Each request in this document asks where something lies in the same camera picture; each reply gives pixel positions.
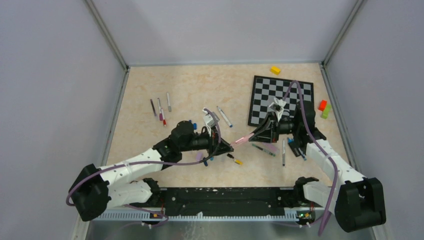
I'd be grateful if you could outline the yellow block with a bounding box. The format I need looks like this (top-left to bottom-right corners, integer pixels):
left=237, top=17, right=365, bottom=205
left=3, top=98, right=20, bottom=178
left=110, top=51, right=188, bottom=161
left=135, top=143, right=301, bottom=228
left=270, top=66, right=281, bottom=76

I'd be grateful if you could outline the black marker blue cap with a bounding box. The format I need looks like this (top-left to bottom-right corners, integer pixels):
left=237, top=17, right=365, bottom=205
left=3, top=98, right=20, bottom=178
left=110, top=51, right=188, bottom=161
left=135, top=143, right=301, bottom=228
left=287, top=137, right=301, bottom=157

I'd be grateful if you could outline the pink highlighter pen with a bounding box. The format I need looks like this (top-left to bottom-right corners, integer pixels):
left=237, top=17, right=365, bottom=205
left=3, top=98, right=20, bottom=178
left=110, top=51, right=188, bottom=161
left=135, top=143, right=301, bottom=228
left=262, top=142, right=279, bottom=154

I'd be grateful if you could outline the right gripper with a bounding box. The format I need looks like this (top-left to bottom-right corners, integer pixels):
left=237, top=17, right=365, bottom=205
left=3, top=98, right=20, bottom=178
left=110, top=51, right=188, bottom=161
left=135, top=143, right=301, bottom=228
left=249, top=111, right=301, bottom=143

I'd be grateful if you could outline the white pen grey cap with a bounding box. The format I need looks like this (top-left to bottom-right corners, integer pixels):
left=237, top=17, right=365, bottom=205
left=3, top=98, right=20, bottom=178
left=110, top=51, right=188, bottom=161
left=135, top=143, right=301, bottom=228
left=166, top=92, right=172, bottom=112

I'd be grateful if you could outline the pink highlighter cap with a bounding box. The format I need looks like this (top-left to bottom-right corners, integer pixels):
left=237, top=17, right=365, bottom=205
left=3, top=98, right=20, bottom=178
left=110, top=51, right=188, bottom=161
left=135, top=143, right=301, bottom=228
left=195, top=152, right=204, bottom=162

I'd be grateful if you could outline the black white chessboard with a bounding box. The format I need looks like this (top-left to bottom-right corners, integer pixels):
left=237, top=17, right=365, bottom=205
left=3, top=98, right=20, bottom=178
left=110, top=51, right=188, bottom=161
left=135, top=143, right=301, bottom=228
left=247, top=75, right=300, bottom=127

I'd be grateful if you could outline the red block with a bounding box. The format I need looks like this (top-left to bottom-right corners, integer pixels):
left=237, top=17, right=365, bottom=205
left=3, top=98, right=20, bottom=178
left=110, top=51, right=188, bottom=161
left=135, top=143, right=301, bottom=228
left=318, top=100, right=328, bottom=112

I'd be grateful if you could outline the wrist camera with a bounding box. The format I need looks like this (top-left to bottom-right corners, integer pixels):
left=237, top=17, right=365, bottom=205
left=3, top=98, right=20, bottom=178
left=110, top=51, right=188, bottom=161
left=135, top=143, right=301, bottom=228
left=203, top=111, right=220, bottom=128
left=268, top=97, right=287, bottom=121

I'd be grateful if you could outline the green curved block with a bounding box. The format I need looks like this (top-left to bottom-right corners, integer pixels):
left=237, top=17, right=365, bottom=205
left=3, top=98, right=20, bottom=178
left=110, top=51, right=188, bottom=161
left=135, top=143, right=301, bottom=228
left=321, top=104, right=332, bottom=119

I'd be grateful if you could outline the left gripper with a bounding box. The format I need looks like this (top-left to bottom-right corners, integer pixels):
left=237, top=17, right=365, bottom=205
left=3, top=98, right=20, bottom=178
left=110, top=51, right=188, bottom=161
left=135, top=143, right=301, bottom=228
left=180, top=124, right=233, bottom=157

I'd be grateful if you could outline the green gel pen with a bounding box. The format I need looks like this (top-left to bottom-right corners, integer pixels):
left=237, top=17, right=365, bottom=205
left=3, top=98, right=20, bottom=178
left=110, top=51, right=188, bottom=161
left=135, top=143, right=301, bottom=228
left=251, top=143, right=276, bottom=157

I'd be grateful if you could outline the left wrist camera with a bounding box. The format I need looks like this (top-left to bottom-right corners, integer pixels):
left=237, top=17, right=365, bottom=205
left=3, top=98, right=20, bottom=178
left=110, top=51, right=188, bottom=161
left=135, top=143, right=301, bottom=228
left=203, top=111, right=220, bottom=128

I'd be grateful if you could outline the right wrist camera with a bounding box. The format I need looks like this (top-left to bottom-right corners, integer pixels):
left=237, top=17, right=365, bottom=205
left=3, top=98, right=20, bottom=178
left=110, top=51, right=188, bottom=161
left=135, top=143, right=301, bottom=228
left=268, top=97, right=287, bottom=121

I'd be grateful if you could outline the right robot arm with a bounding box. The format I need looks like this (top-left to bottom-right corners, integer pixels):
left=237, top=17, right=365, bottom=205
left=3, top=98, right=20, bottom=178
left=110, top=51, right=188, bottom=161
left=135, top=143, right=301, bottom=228
left=248, top=98, right=387, bottom=233

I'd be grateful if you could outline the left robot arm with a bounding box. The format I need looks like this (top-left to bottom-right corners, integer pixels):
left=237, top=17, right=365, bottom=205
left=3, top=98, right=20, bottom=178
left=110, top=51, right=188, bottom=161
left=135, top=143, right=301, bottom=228
left=66, top=120, right=234, bottom=222

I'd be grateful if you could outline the white marker dark blue cap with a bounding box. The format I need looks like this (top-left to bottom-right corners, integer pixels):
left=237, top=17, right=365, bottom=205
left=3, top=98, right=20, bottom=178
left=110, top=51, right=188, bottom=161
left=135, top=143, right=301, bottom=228
left=282, top=139, right=286, bottom=167

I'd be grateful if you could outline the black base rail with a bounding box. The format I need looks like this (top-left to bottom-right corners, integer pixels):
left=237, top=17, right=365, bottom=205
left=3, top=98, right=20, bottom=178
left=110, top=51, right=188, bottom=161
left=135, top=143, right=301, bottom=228
left=143, top=187, right=312, bottom=217

